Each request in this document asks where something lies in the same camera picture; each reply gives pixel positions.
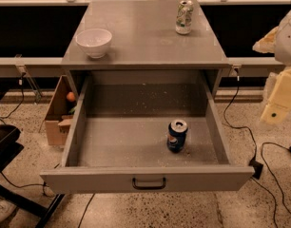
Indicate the black chair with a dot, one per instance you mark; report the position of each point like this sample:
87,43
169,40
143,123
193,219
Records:
22,175

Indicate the grey open drawer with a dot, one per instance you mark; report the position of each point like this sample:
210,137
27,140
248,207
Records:
119,132

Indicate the blue pepsi can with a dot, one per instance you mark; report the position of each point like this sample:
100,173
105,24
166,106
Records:
177,130

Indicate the black power adapter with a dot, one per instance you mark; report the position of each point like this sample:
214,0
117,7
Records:
257,168

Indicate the orange fruit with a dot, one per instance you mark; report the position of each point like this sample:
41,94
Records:
70,97

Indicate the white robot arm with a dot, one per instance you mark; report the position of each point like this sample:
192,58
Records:
278,42

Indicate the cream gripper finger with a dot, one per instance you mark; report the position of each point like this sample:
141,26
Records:
267,43
279,101

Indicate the grey metal cabinet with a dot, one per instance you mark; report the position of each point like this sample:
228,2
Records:
144,37

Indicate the white ceramic bowl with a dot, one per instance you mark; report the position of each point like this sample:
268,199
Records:
94,42

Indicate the white shoe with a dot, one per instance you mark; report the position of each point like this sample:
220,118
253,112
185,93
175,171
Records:
6,208

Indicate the cardboard box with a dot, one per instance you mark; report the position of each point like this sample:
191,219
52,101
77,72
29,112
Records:
60,111

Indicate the black drawer handle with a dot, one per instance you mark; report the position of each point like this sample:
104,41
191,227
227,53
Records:
146,185

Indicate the green white soda can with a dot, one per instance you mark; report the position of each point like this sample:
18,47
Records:
184,17

